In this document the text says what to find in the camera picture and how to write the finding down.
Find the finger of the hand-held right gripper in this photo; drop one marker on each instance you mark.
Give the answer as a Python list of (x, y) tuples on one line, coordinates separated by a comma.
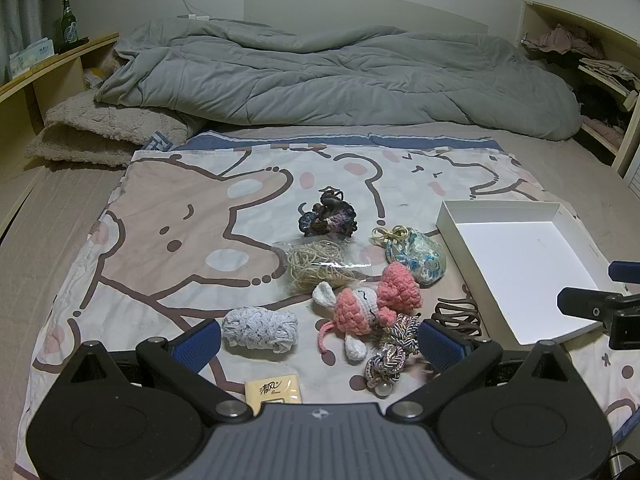
[(625, 271), (582, 302)]

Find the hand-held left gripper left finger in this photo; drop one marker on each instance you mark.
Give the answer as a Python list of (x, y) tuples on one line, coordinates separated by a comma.
[(197, 347)]

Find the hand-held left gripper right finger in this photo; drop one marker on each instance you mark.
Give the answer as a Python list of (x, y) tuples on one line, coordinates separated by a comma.
[(440, 345)]

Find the white cardboard box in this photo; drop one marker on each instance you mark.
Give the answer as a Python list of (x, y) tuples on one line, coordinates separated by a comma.
[(520, 260)]

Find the pink crochet bunny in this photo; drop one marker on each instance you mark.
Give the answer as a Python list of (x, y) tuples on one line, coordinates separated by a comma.
[(360, 305)]

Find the yellow tissue packet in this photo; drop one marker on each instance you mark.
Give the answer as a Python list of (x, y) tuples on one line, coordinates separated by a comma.
[(274, 394)]

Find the grey white knitted scrunchie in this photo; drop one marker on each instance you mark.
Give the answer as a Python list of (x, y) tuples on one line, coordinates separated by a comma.
[(260, 330)]

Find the cartoon printed blanket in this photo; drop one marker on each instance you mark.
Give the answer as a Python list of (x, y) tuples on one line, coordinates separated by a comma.
[(200, 200)]

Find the dark clothes pile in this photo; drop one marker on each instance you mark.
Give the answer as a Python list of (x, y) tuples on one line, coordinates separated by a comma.
[(597, 102)]

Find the beige folded clothes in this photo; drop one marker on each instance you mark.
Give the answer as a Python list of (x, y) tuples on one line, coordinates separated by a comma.
[(610, 72)]

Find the pink crumpled clothes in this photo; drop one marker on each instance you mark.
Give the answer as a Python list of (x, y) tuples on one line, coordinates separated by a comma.
[(562, 40)]

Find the beige fluffy blanket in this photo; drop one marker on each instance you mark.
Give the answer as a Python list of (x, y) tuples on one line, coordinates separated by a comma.
[(100, 125)]

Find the cream open shelf unit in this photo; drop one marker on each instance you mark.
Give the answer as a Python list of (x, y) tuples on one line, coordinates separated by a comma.
[(550, 15)]

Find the grey duvet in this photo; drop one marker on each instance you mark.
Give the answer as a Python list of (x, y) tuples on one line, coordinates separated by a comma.
[(325, 70)]

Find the wooden curved side shelf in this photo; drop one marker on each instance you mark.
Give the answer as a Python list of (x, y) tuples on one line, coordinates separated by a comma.
[(55, 67)]

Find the white tissue pack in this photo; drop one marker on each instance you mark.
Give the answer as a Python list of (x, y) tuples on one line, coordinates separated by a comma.
[(30, 57)]

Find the green glass bottle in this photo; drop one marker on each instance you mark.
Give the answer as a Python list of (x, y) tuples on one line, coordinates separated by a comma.
[(69, 30)]

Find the grey curtain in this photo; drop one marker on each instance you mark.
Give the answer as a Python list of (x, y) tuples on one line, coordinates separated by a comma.
[(22, 20)]

